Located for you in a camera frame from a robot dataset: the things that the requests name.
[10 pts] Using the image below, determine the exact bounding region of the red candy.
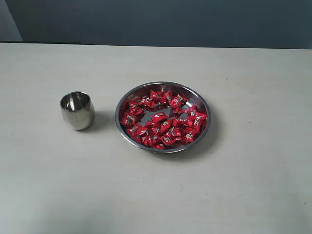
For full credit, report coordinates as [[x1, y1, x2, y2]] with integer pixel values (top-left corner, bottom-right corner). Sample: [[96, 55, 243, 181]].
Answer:
[[161, 135, 175, 146], [191, 113, 207, 127], [120, 112, 137, 128], [127, 107, 145, 117], [149, 90, 164, 102], [181, 128, 198, 143], [169, 94, 187, 108], [152, 112, 168, 122]]

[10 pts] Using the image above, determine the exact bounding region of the stainless steel plate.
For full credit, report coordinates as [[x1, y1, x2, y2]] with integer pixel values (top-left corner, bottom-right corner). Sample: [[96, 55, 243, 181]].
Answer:
[[115, 81, 211, 154]]

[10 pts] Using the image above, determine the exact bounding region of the stainless steel cup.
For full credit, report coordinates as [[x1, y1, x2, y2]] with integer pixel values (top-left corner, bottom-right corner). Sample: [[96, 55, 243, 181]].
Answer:
[[60, 91, 95, 131]]

